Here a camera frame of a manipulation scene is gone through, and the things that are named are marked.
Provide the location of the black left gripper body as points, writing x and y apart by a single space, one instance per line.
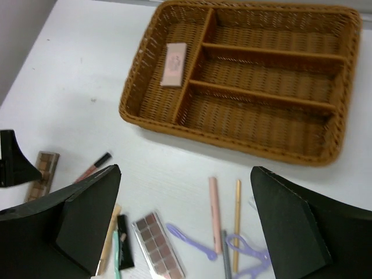
15 167

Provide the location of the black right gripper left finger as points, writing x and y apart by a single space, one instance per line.
62 234

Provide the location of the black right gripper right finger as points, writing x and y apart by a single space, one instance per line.
310 235

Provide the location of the beige concealer tube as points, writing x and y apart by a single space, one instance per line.
108 241

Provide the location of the black makeup tube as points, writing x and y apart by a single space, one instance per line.
125 258

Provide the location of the red lip gloss tube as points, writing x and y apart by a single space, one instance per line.
95 166

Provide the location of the clear mauve eyeshadow palette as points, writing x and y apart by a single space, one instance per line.
156 248

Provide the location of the pink makeup pen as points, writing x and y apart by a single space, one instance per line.
214 200

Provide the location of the pink rectangular compact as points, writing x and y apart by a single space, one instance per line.
174 65

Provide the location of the gold makeup pencil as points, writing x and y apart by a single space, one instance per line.
237 221

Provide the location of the grey makeup pencil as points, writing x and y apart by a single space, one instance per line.
226 258

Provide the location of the mint green eyebrow razor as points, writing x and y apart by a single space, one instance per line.
116 254

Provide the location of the purple small scissors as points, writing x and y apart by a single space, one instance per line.
238 244

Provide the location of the purple eyebrow razor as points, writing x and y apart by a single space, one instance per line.
211 255

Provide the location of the brown wicker divided tray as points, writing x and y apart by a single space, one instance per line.
269 79

